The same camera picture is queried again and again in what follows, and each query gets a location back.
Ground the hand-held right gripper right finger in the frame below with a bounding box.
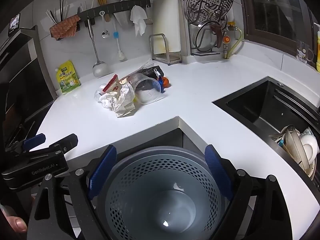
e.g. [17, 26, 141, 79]
[204, 145, 298, 240]

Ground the steel steamer tray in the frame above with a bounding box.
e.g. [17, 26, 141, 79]
[183, 0, 235, 23]

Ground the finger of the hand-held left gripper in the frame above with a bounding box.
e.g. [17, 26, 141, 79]
[49, 133, 79, 153]
[5, 133, 46, 154]

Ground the gas valve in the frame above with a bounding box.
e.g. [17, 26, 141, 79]
[222, 21, 237, 53]

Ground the person's left hand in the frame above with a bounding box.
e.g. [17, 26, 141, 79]
[4, 216, 28, 233]

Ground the dark wall rack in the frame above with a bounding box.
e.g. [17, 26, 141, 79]
[76, 0, 152, 27]

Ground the paper wrapper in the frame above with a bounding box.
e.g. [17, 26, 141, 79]
[100, 82, 137, 118]

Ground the steel kitchen knife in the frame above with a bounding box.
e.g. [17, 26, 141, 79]
[109, 0, 133, 28]

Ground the red and white packet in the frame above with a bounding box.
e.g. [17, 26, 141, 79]
[101, 74, 123, 96]

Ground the steel cutting board holder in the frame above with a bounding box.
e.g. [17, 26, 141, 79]
[149, 33, 182, 66]

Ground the printed glass mug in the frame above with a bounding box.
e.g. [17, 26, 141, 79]
[296, 40, 314, 64]

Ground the grey perforated bin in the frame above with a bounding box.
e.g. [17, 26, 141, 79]
[96, 146, 235, 240]

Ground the white hanging cloth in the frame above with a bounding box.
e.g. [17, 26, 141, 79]
[130, 5, 149, 37]

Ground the white cutting board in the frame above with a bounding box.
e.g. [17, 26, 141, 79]
[152, 0, 186, 57]

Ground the blue and white brush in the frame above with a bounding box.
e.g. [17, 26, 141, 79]
[111, 21, 128, 62]

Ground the dark window frame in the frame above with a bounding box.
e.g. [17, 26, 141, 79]
[237, 0, 320, 58]

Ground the bunch of chopsticks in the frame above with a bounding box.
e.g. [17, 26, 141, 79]
[46, 0, 72, 26]

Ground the glass pot lid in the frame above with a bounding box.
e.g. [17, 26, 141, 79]
[194, 20, 227, 53]

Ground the black kitchen sink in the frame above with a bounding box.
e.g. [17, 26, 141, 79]
[212, 76, 320, 181]

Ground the yellow bottle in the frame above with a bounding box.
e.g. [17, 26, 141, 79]
[313, 22, 320, 73]

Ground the small steel spoon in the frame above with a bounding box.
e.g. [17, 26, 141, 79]
[100, 11, 110, 39]

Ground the clear plastic cup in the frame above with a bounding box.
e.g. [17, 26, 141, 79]
[131, 73, 166, 105]

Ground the stack of dishes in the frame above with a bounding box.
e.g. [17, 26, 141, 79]
[269, 124, 320, 181]

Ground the yellow-green soap pouch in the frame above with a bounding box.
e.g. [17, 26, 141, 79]
[55, 60, 81, 95]

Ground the orange patterned cloth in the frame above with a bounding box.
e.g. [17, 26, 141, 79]
[49, 15, 81, 41]

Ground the small display screen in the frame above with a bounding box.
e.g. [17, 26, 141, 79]
[8, 13, 21, 37]

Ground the yellow gas hose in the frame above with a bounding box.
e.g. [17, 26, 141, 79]
[226, 27, 243, 59]

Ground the black cloth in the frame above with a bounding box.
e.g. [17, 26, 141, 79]
[140, 65, 165, 80]

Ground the black built-in oven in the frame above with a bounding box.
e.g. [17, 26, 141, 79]
[0, 25, 57, 153]

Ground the metal lid rack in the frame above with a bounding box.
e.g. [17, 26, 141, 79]
[187, 17, 229, 57]

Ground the steel skimmer ladle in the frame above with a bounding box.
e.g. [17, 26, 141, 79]
[86, 17, 110, 79]

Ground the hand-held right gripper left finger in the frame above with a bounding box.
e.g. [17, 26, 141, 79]
[26, 144, 118, 240]

